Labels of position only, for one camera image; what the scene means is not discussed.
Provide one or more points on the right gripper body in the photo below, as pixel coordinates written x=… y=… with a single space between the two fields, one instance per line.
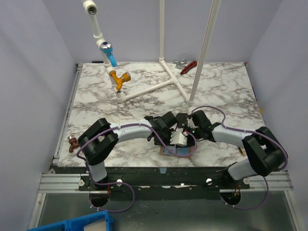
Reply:
x=204 y=129

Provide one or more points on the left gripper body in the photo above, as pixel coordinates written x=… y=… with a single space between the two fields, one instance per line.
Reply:
x=166 y=136

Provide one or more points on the black VIP card stack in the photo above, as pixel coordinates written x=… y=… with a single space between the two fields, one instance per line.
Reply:
x=182 y=120

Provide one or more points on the pink leather card holder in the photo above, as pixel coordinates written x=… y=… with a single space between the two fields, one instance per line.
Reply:
x=181 y=152

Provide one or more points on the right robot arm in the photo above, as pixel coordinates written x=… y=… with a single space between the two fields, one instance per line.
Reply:
x=264 y=154

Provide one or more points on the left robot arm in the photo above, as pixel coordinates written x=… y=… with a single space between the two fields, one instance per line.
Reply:
x=102 y=137

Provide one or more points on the orange valve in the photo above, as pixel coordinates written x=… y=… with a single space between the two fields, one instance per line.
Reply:
x=126 y=77

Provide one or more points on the metal clamp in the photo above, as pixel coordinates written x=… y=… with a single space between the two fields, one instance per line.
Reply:
x=180 y=63

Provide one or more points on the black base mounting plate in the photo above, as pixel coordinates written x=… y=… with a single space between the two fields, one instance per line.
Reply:
x=163 y=183

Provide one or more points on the brown brass valve fitting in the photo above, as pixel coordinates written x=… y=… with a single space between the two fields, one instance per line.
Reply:
x=73 y=143

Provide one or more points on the blue valve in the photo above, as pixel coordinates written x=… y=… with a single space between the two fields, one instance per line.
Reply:
x=107 y=48

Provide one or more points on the blue plastic bin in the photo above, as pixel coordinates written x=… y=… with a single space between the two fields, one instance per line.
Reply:
x=78 y=224

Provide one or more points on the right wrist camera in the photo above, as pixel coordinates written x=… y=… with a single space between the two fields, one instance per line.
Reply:
x=190 y=123

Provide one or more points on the yellow handled pliers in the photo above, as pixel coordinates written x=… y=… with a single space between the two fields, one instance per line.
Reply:
x=241 y=151

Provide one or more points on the white PVC pipe frame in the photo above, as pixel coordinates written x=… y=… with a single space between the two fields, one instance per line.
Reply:
x=91 y=11

